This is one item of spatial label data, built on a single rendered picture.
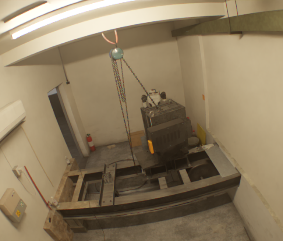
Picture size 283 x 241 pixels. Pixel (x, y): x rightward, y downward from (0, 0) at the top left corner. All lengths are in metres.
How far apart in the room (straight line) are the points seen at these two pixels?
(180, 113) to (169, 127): 0.27
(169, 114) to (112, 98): 2.54
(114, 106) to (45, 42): 2.91
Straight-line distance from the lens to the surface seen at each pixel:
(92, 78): 4.54
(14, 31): 1.53
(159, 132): 2.17
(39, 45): 2.32
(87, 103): 4.75
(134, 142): 4.67
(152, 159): 2.67
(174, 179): 3.56
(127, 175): 3.23
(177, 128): 2.27
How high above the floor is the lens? 2.50
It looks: 24 degrees down
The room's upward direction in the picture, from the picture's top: 12 degrees counter-clockwise
